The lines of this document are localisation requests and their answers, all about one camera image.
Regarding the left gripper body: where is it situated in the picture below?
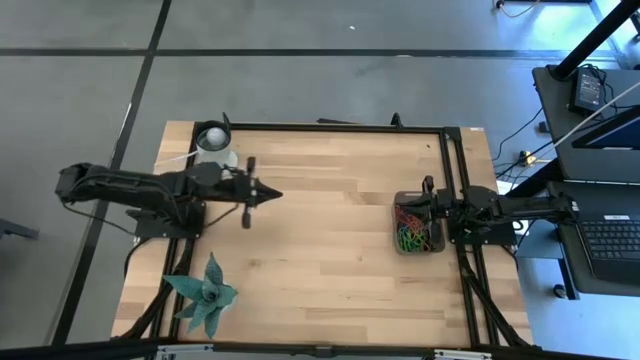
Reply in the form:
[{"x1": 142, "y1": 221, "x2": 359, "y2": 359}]
[{"x1": 234, "y1": 155, "x2": 260, "y2": 230}]

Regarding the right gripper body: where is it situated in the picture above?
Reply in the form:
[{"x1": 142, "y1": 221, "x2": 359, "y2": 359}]
[{"x1": 421, "y1": 174, "x2": 454, "y2": 241}]

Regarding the red rubber band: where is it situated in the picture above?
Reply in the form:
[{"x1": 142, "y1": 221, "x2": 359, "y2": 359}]
[{"x1": 394, "y1": 204, "x2": 419, "y2": 239}]

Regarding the grey translucent plastic bin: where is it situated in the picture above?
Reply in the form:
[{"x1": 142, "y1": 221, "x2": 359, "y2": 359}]
[{"x1": 391, "y1": 189, "x2": 449, "y2": 257}]

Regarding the green artificial plant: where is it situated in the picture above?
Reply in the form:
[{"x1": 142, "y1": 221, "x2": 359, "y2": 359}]
[{"x1": 162, "y1": 251, "x2": 240, "y2": 341}]

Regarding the black side desk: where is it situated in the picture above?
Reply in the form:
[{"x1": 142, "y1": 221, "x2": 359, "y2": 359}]
[{"x1": 504, "y1": 63, "x2": 640, "y2": 297}]

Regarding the black laptop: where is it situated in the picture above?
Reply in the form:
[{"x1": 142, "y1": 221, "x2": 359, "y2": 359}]
[{"x1": 552, "y1": 102, "x2": 640, "y2": 297}]

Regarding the black power adapter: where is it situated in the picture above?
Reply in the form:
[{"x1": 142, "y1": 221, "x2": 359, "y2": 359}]
[{"x1": 568, "y1": 67, "x2": 609, "y2": 117}]

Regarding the black slanted pole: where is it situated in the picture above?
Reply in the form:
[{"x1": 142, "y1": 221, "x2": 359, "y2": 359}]
[{"x1": 549, "y1": 0, "x2": 640, "y2": 81}]

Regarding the grey chair leg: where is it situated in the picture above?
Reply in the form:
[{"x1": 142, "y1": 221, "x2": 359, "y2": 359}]
[{"x1": 0, "y1": 218, "x2": 40, "y2": 242}]

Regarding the white lamp cable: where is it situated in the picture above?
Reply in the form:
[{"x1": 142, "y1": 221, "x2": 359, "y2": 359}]
[{"x1": 153, "y1": 151, "x2": 202, "y2": 168}]

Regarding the black cable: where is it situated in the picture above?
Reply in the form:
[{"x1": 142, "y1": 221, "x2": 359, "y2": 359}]
[{"x1": 492, "y1": 107, "x2": 546, "y2": 162}]

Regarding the black camera rig bar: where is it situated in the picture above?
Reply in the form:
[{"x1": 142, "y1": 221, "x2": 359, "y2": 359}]
[{"x1": 0, "y1": 338, "x2": 640, "y2": 360}]

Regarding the orange floor cable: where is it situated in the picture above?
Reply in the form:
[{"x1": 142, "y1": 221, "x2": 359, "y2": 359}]
[{"x1": 494, "y1": 0, "x2": 544, "y2": 19}]

